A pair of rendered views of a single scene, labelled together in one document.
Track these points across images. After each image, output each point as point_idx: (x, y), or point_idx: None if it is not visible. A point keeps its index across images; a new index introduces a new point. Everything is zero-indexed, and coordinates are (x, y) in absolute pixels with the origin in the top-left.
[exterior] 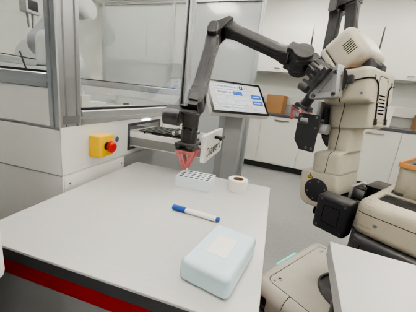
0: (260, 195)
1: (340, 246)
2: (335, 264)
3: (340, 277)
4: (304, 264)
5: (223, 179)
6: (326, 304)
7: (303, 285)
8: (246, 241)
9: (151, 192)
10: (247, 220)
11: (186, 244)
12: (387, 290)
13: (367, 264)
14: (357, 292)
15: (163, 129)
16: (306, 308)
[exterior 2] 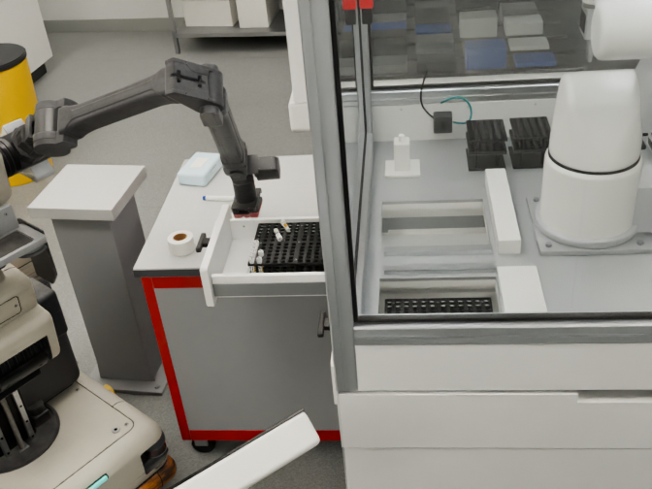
0: (153, 246)
1: (106, 207)
2: (122, 193)
3: (126, 186)
4: (54, 474)
5: (200, 265)
6: (61, 410)
7: (81, 429)
8: (183, 168)
9: (279, 212)
10: (178, 209)
11: (225, 179)
12: (101, 187)
13: (97, 199)
14: (121, 182)
15: (318, 248)
16: (96, 397)
